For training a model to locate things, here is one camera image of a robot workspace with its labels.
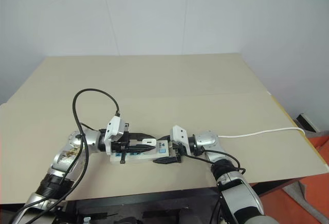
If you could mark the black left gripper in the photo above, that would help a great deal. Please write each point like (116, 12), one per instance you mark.
(123, 141)

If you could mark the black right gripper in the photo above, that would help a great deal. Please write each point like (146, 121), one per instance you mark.
(177, 154)

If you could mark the white charger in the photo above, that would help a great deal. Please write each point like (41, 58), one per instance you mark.
(149, 142)

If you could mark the white power strip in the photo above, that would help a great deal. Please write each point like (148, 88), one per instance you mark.
(144, 158)

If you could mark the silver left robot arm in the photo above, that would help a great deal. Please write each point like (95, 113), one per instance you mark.
(90, 138)

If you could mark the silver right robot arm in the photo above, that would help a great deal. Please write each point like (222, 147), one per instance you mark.
(205, 139)

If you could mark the black stand base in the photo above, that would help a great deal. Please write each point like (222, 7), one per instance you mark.
(307, 122)

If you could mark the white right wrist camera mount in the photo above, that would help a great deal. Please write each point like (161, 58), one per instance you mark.
(180, 132)

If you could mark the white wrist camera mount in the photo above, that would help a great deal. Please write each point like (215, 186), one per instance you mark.
(114, 126)
(180, 132)

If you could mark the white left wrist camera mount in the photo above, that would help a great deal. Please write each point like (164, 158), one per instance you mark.
(114, 126)

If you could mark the black table frame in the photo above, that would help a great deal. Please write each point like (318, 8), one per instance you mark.
(154, 197)

